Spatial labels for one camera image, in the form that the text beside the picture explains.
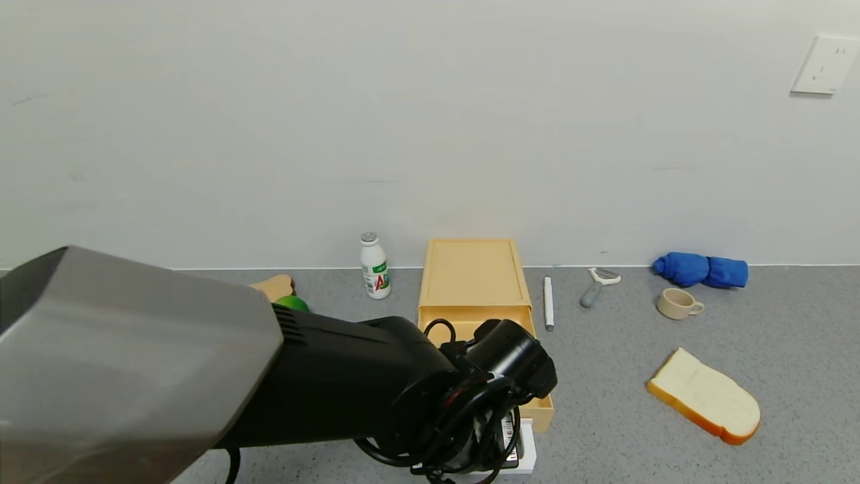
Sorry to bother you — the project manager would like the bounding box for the brown toast slice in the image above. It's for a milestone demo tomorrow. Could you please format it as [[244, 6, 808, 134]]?
[[249, 274, 296, 303]]

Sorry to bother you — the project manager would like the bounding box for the black wrist cable bundle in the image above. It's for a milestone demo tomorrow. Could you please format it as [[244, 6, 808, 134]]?
[[353, 319, 522, 484]]

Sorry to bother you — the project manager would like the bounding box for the rolled blue cloth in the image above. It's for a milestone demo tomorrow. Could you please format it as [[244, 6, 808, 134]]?
[[653, 252, 749, 290]]

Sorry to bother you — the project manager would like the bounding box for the white bread slice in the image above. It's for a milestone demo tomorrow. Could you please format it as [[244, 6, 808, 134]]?
[[646, 348, 762, 446]]

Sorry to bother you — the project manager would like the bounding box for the white milk bottle green label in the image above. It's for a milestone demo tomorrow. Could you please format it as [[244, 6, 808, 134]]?
[[360, 233, 392, 300]]

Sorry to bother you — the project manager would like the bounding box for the yellow drawer with white handle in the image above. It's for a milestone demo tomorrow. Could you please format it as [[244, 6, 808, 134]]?
[[418, 306, 556, 475]]

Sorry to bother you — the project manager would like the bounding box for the grey handled peeler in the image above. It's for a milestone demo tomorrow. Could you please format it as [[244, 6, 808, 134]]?
[[580, 268, 622, 309]]

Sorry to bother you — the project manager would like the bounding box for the white wall socket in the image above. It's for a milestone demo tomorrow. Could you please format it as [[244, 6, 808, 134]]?
[[791, 36, 860, 95]]

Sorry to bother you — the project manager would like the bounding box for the beige cup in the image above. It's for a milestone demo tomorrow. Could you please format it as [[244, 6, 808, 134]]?
[[657, 288, 706, 321]]

